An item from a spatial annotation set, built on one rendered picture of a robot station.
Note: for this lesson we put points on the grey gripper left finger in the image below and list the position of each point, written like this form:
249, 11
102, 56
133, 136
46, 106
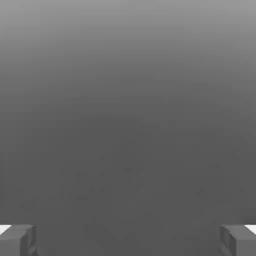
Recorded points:
14, 240

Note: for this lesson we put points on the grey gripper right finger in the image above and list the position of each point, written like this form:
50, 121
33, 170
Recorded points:
242, 240

